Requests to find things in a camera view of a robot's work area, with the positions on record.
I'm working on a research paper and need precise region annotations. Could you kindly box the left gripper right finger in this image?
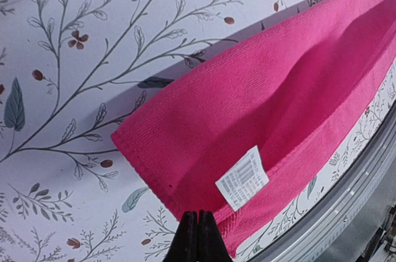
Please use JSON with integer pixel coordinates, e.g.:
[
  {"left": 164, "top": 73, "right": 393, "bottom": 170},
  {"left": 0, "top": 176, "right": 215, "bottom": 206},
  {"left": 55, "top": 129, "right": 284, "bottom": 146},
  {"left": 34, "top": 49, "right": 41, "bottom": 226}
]
[{"left": 197, "top": 210, "right": 231, "bottom": 262}]

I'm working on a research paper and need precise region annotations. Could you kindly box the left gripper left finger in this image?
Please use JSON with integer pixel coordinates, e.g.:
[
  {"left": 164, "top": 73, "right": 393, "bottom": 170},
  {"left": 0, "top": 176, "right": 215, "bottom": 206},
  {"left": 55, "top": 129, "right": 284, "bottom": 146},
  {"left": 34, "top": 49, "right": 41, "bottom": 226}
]
[{"left": 165, "top": 211, "right": 198, "bottom": 262}]

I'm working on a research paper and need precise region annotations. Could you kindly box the pink towel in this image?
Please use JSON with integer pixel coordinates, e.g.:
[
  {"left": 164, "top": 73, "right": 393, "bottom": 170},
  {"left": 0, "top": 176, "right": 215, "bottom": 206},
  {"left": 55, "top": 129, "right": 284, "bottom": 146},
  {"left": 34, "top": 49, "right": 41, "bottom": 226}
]
[{"left": 111, "top": 0, "right": 395, "bottom": 256}]

